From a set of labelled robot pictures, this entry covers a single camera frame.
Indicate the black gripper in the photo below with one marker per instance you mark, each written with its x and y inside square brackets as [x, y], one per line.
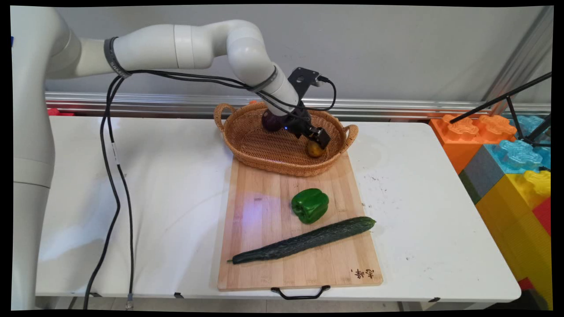
[296, 121]

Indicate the blue toy block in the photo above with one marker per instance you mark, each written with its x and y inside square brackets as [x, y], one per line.
[515, 156]

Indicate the orange toy block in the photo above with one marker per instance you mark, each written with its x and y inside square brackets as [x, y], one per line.
[458, 136]

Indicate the red block behind table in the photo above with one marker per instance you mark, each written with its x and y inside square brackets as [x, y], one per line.
[59, 112]

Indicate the black tripod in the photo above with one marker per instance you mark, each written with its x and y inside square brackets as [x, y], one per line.
[520, 103]

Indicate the yellow toy block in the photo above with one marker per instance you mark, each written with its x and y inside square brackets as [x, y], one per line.
[515, 233]

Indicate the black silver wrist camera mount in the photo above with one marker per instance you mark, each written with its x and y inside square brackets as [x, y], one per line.
[301, 80]

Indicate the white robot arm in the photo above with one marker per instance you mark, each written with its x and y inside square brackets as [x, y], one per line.
[39, 132]

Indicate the wooden cutting board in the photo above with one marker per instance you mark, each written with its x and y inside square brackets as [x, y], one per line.
[273, 246]

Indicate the green bell pepper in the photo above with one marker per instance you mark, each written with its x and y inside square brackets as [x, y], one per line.
[310, 205]

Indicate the woven wicker basket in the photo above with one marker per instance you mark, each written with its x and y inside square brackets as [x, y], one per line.
[264, 149]

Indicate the yellow brown fruit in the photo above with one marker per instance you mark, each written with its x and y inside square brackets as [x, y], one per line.
[314, 151]

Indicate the red toy block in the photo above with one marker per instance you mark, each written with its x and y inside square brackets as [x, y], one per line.
[544, 215]

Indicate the dark purple round fruit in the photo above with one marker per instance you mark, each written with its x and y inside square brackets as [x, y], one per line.
[269, 122]

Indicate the grey toy block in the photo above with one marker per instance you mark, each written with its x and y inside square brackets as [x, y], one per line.
[482, 174]

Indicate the long dark green cucumber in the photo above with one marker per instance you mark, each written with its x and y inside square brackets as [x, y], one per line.
[304, 240]

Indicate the aluminium wall rail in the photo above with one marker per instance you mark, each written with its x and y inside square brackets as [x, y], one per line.
[396, 107]

